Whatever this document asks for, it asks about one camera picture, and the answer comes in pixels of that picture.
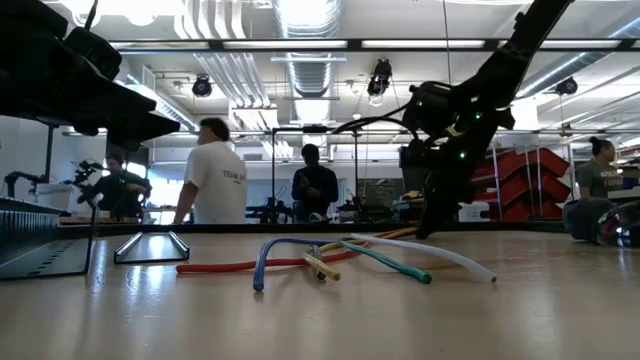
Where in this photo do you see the red storage bin rack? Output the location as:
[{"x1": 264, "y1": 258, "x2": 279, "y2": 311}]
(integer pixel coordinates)
[{"x1": 469, "y1": 146, "x2": 572, "y2": 222}]

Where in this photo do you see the white bucket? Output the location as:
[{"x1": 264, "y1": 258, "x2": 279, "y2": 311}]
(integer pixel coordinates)
[{"x1": 34, "y1": 182, "x2": 74, "y2": 211}]

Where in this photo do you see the black slotted cable duct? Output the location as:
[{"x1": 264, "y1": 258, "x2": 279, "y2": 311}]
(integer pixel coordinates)
[{"x1": 0, "y1": 196, "x2": 96, "y2": 281}]

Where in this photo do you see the black aluminium table frame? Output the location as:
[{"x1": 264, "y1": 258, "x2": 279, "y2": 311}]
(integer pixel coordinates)
[{"x1": 57, "y1": 219, "x2": 569, "y2": 239}]

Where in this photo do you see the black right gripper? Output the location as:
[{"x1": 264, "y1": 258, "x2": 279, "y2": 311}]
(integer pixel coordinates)
[{"x1": 417, "y1": 107, "x2": 516, "y2": 240}]

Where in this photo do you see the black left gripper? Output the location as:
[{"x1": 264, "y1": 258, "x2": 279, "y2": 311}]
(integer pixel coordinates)
[{"x1": 0, "y1": 34, "x2": 182, "y2": 152}]

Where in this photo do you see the black computer monitor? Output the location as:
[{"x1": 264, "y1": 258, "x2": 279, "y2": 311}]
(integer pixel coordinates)
[{"x1": 398, "y1": 144, "x2": 426, "y2": 196}]

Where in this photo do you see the silver ventilation duct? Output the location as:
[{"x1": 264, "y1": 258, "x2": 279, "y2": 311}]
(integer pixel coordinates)
[{"x1": 272, "y1": 0, "x2": 347, "y2": 126}]

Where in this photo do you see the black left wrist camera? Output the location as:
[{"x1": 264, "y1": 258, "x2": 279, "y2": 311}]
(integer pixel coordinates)
[{"x1": 63, "y1": 26, "x2": 124, "y2": 82}]

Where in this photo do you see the black overhead light bar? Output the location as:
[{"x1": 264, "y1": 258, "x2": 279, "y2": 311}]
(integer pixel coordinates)
[{"x1": 107, "y1": 38, "x2": 640, "y2": 51}]

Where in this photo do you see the grey round pouch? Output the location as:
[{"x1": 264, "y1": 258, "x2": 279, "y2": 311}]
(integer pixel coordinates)
[{"x1": 562, "y1": 197, "x2": 617, "y2": 242}]

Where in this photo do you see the black hanging spotlight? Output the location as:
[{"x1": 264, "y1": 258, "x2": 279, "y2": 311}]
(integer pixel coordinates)
[
  {"x1": 367, "y1": 58, "x2": 394, "y2": 99},
  {"x1": 555, "y1": 76, "x2": 580, "y2": 96},
  {"x1": 192, "y1": 73, "x2": 214, "y2": 99}
]

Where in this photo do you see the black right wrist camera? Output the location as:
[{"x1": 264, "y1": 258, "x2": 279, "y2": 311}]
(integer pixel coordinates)
[{"x1": 401, "y1": 81, "x2": 459, "y2": 137}]

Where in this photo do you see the white box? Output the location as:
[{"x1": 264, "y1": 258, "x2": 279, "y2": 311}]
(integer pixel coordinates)
[{"x1": 457, "y1": 200, "x2": 492, "y2": 223}]

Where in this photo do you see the black gantry frame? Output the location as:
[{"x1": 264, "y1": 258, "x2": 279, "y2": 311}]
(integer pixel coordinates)
[
  {"x1": 46, "y1": 124, "x2": 56, "y2": 184},
  {"x1": 271, "y1": 124, "x2": 360, "y2": 224}
]

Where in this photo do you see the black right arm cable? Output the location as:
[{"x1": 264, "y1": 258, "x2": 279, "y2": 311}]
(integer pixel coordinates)
[{"x1": 331, "y1": 101, "x2": 422, "y2": 144}]

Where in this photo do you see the black duct cover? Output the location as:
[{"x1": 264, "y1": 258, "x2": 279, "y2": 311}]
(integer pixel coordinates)
[{"x1": 113, "y1": 230, "x2": 191, "y2": 265}]

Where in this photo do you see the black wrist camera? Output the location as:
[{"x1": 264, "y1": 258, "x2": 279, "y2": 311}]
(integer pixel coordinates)
[
  {"x1": 401, "y1": 81, "x2": 459, "y2": 137},
  {"x1": 63, "y1": 26, "x2": 124, "y2": 82}
]

